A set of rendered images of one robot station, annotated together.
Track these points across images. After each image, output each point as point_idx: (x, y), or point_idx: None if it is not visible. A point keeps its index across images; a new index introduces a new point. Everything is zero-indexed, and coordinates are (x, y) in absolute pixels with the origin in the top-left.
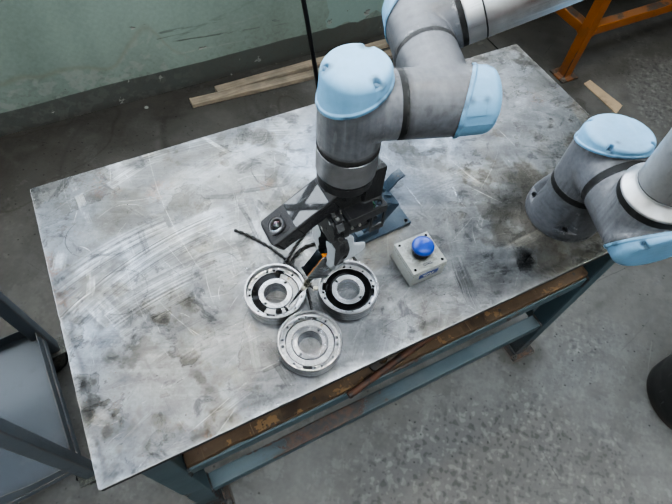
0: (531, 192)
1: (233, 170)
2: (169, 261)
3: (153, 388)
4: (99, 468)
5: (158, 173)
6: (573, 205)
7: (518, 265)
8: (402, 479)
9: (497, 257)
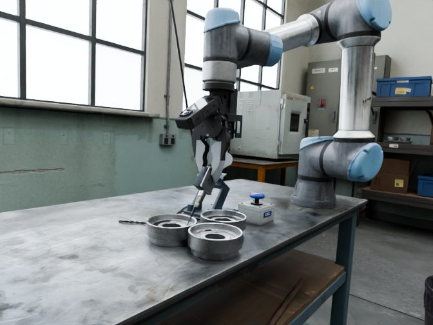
0: (292, 195)
1: (105, 207)
2: (67, 236)
3: (76, 288)
4: None
5: (44, 212)
6: (318, 181)
7: (312, 215)
8: None
9: (298, 215)
